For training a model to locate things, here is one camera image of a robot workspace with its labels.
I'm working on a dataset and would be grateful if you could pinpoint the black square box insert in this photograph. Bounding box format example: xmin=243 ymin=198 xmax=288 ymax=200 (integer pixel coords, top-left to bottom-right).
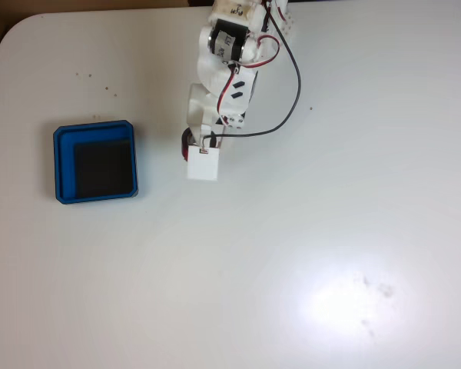
xmin=73 ymin=139 xmax=135 ymax=195

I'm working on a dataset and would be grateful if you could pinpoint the red roll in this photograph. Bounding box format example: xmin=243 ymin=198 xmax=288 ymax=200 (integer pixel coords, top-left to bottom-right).
xmin=181 ymin=128 xmax=194 ymax=163

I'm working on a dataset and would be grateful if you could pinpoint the red white servo cable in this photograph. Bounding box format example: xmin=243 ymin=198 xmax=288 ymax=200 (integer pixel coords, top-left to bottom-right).
xmin=216 ymin=34 xmax=283 ymax=116

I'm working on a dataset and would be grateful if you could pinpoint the white camera box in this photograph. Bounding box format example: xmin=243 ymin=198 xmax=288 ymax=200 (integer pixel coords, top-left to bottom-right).
xmin=186 ymin=145 xmax=221 ymax=182

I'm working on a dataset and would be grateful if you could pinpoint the blue square box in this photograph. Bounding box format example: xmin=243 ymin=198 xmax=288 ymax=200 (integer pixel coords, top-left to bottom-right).
xmin=52 ymin=119 xmax=141 ymax=206

